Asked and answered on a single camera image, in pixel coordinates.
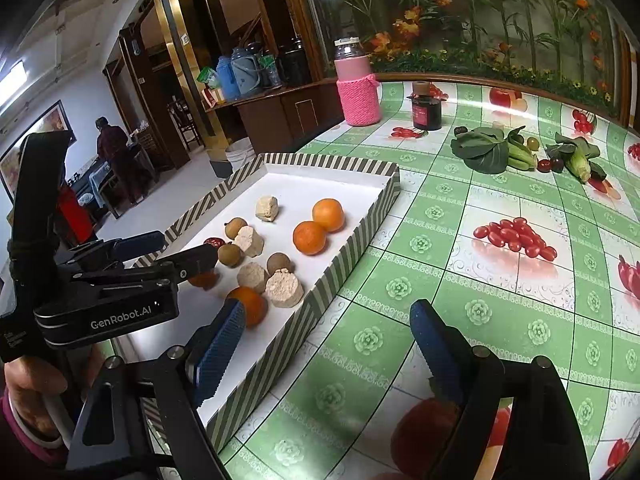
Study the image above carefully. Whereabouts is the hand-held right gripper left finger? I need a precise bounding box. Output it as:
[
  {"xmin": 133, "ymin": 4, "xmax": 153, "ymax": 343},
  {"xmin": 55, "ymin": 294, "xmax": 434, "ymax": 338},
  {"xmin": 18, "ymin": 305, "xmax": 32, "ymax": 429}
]
[{"xmin": 65, "ymin": 299, "xmax": 247, "ymax": 480}]

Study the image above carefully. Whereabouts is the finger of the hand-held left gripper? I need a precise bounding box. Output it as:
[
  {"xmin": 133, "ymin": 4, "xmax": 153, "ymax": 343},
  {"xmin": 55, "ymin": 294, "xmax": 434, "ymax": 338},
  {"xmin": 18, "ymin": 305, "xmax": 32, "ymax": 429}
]
[
  {"xmin": 52, "ymin": 231, "xmax": 167, "ymax": 273},
  {"xmin": 75, "ymin": 244, "xmax": 234, "ymax": 292}
]

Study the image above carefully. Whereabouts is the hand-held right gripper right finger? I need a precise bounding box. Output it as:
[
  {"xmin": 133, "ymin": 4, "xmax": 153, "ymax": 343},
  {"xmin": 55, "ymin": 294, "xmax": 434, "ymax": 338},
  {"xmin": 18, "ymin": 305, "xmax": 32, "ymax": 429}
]
[{"xmin": 409, "ymin": 299, "xmax": 593, "ymax": 480}]

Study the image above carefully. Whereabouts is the orange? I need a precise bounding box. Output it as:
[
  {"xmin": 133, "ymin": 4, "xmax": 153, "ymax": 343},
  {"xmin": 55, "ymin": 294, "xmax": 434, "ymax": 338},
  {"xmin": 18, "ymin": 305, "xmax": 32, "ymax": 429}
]
[
  {"xmin": 226, "ymin": 286, "xmax": 268, "ymax": 328},
  {"xmin": 312, "ymin": 198, "xmax": 346, "ymax": 233},
  {"xmin": 187, "ymin": 270, "xmax": 219, "ymax": 291},
  {"xmin": 292, "ymin": 221, "xmax": 327, "ymax": 256}
]

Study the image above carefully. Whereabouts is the striped white cardboard tray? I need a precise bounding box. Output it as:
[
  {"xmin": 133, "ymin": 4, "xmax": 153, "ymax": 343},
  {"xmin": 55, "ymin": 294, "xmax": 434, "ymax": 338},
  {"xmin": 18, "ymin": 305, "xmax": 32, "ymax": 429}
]
[{"xmin": 112, "ymin": 152, "xmax": 402, "ymax": 453}]

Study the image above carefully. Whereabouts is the person's left forearm purple sleeve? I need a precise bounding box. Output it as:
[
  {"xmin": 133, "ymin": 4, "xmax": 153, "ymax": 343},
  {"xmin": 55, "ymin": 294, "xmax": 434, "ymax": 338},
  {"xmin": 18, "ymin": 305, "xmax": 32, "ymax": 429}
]
[{"xmin": 0, "ymin": 395, "xmax": 71, "ymax": 480}]

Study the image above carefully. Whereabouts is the person's left hand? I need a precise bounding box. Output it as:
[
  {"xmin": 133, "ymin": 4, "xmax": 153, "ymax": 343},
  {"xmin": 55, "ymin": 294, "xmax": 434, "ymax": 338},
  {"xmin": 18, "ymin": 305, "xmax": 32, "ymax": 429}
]
[{"xmin": 0, "ymin": 345, "xmax": 105, "ymax": 438}]

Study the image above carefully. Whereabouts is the red container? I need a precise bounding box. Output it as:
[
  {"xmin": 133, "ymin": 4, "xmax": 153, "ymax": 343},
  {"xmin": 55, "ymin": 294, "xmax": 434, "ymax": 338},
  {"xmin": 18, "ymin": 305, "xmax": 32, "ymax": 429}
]
[{"xmin": 57, "ymin": 182, "xmax": 96, "ymax": 243}]

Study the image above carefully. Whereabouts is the green checked printed tablecloth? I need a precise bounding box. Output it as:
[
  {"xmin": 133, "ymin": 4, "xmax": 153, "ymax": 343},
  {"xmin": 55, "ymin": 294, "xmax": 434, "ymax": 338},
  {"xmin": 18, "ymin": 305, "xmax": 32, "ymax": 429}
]
[{"xmin": 112, "ymin": 72, "xmax": 640, "ymax": 480}]

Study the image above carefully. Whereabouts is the white bucket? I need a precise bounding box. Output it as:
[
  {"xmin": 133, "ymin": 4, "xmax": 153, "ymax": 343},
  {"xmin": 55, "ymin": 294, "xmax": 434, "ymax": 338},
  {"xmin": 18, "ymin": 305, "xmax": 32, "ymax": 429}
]
[{"xmin": 225, "ymin": 139, "xmax": 253, "ymax": 171}]

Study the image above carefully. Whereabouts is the wooden chair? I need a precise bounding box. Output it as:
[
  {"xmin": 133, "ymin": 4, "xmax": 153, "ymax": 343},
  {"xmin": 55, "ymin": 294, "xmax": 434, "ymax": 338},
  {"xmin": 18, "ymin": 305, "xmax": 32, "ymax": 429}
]
[{"xmin": 167, "ymin": 97, "xmax": 203, "ymax": 151}]

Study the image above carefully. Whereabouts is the ceiling light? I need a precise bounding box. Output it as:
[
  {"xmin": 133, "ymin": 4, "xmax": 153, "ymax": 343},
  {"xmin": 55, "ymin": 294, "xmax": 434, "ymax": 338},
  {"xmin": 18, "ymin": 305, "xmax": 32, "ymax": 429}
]
[{"xmin": 0, "ymin": 60, "xmax": 28, "ymax": 108}]

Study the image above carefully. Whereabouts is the wooden sideboard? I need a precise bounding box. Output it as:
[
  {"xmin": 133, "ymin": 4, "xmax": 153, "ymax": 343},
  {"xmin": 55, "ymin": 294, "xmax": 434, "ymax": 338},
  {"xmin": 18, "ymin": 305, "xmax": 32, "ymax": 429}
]
[{"xmin": 202, "ymin": 80, "xmax": 346, "ymax": 161}]

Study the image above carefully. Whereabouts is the green packet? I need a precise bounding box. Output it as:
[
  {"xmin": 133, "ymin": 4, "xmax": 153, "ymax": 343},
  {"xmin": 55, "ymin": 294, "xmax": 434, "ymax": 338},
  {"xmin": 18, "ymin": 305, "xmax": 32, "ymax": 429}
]
[{"xmin": 196, "ymin": 66, "xmax": 223, "ymax": 92}]

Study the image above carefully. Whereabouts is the blue thermos flask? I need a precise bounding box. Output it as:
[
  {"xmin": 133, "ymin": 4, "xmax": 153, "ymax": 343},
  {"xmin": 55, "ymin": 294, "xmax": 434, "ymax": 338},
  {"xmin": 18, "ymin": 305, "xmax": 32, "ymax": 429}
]
[{"xmin": 216, "ymin": 55, "xmax": 241, "ymax": 102}]

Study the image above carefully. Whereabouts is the grey kettle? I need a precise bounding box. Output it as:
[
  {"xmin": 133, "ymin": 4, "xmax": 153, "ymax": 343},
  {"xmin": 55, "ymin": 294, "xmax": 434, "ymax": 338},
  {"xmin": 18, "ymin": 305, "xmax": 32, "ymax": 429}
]
[{"xmin": 231, "ymin": 47, "xmax": 263, "ymax": 96}]

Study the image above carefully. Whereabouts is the clear plastic bottle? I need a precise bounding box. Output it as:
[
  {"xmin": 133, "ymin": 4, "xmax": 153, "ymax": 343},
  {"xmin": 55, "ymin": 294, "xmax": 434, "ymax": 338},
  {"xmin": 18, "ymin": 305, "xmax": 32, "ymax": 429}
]
[{"xmin": 260, "ymin": 52, "xmax": 282, "ymax": 90}]

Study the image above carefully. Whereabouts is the black pot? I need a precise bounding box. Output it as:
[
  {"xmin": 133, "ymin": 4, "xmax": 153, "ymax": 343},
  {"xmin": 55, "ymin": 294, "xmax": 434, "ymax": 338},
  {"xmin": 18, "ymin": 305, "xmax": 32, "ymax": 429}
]
[{"xmin": 277, "ymin": 37, "xmax": 313, "ymax": 88}]

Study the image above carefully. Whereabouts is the pink bottle with knit sleeve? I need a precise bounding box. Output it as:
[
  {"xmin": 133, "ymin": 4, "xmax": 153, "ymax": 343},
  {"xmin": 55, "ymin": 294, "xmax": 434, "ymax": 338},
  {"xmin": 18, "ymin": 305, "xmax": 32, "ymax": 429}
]
[{"xmin": 334, "ymin": 37, "xmax": 383, "ymax": 127}]

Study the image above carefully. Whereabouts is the corn cob with husk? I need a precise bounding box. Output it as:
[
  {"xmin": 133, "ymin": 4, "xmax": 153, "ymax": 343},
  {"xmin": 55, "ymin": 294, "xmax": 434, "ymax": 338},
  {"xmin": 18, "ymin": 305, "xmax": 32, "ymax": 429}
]
[{"xmin": 545, "ymin": 132, "xmax": 608, "ymax": 183}]

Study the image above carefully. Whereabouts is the dark jar with cork lid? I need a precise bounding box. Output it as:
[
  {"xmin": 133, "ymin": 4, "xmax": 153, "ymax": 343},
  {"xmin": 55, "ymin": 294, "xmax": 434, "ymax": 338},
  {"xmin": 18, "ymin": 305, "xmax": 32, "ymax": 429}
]
[{"xmin": 407, "ymin": 81, "xmax": 446, "ymax": 131}]

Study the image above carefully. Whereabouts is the artificial flower display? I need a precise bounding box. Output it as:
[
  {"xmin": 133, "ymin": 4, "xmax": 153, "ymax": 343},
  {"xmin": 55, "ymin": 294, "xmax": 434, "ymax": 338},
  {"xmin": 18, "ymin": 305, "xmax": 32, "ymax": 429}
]
[{"xmin": 300, "ymin": 0, "xmax": 621, "ymax": 111}]

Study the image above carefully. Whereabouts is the framed wall picture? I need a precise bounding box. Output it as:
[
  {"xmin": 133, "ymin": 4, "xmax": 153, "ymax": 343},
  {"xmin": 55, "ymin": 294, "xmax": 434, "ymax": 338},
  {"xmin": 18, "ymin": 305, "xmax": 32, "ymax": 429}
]
[{"xmin": 0, "ymin": 100, "xmax": 76, "ymax": 201}]

